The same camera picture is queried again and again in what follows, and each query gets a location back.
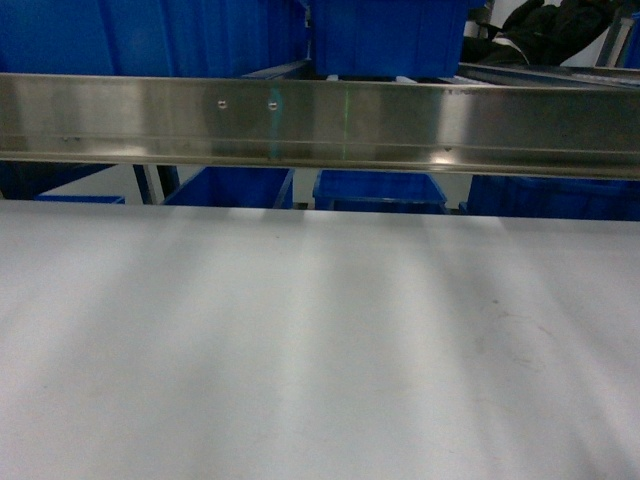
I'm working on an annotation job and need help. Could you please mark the blue bin lower centre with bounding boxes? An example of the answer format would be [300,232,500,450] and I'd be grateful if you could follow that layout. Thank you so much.
[313,170,448,215]

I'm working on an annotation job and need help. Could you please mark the blue bin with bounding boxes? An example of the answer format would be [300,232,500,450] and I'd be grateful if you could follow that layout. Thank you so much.
[459,175,639,221]
[310,0,483,78]
[1,1,307,78]
[313,170,448,215]
[163,167,295,209]

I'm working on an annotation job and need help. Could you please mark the blue bin lower left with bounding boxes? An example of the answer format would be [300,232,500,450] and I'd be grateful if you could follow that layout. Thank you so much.
[163,167,295,209]

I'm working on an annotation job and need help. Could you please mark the blue bin lower right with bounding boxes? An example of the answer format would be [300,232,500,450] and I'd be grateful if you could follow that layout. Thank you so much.
[459,175,639,221]

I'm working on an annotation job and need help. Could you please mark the blue bin upper centre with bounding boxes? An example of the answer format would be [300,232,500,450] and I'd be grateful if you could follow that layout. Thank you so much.
[310,0,483,78]

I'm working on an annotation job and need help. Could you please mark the blue bin upper left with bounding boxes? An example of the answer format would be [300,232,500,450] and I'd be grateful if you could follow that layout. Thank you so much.
[1,1,307,78]

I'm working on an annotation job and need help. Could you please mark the person in black clothes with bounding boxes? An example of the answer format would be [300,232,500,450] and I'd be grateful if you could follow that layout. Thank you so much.
[460,1,621,67]

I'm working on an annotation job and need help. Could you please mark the stainless steel shelf rail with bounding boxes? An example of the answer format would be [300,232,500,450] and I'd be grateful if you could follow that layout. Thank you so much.
[1,74,639,180]

